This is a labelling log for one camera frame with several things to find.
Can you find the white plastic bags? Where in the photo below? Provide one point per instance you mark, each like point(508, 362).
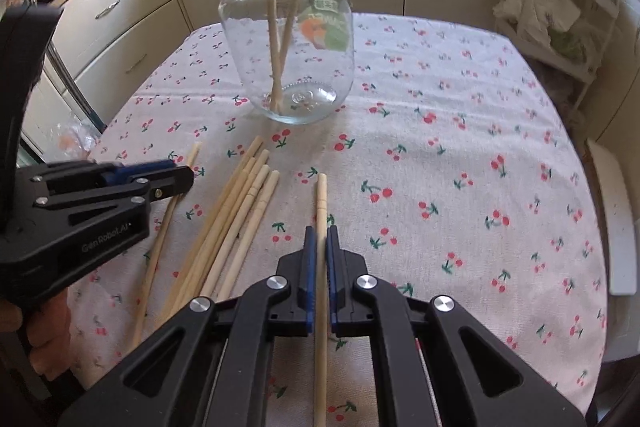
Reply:
point(532, 9)

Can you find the clear plastic bag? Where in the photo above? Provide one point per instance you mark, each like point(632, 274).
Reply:
point(75, 139)

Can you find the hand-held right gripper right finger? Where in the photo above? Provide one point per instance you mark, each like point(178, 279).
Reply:
point(332, 277)

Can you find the green vegetable bag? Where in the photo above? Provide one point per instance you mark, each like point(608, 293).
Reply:
point(570, 44)

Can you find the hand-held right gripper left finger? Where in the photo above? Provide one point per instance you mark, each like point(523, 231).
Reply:
point(310, 277)

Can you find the cream drawer cabinet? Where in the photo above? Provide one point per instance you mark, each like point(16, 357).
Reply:
point(125, 37)

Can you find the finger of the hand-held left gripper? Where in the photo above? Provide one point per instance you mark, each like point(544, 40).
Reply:
point(172, 184)
point(140, 171)

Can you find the metal pole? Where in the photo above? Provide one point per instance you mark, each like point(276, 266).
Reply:
point(70, 82)

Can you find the cherry print tablecloth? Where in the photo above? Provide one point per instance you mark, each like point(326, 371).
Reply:
point(450, 132)

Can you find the person's left hand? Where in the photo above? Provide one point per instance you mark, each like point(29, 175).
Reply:
point(42, 332)

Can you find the clear glass jar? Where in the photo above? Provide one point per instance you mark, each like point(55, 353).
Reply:
point(325, 72)

